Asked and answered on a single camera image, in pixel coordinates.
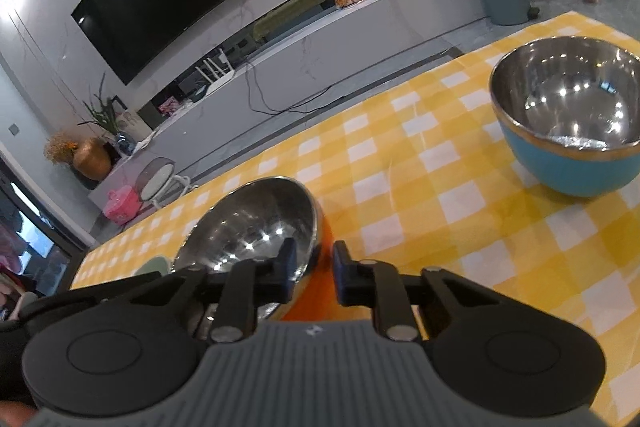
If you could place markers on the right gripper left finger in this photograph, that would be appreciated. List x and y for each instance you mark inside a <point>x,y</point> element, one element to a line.
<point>250,284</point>

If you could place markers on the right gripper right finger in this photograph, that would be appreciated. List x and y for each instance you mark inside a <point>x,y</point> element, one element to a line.
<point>378,286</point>

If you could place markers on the orange steel bowl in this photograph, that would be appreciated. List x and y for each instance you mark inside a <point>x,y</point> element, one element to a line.
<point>252,222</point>

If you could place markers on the green ceramic bowl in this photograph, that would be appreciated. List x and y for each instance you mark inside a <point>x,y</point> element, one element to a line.
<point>158,264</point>

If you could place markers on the blue steel bowl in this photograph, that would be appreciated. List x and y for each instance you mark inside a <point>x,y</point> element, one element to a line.
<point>569,110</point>

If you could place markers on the person left hand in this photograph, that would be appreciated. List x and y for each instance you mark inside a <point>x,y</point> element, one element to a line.
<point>15,414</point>

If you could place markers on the yellow checkered tablecloth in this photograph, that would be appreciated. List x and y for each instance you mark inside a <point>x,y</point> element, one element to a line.
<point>421,175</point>

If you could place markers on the small grey stool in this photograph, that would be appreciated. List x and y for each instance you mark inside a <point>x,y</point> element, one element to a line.
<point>155,180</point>

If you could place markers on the pink plastic basket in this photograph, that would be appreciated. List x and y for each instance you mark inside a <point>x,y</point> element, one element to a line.
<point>122,205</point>

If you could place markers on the bronze round vase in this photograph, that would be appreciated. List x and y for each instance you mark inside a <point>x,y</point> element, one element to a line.
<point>91,160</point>

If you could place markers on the white wifi router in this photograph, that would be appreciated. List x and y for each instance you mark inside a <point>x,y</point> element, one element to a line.
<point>216,70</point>

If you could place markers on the potted plant in blue vase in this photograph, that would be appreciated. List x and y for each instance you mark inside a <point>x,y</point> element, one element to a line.
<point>102,114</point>

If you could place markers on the grey tv cabinet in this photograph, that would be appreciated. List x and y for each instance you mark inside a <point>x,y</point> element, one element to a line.
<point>292,74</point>

